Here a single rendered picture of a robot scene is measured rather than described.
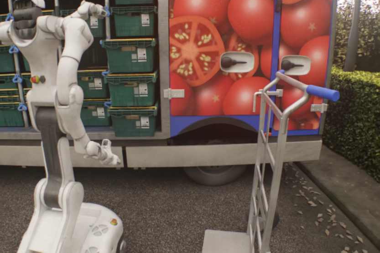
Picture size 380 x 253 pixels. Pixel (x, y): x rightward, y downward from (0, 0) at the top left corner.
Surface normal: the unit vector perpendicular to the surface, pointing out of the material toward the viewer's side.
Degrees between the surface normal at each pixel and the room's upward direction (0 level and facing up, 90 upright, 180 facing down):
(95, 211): 69
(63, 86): 85
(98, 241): 38
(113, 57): 99
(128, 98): 93
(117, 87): 96
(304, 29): 90
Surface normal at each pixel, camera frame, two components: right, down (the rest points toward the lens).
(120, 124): 0.06, 0.40
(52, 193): -0.07, -0.45
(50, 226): -0.05, -0.68
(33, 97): -0.10, 0.16
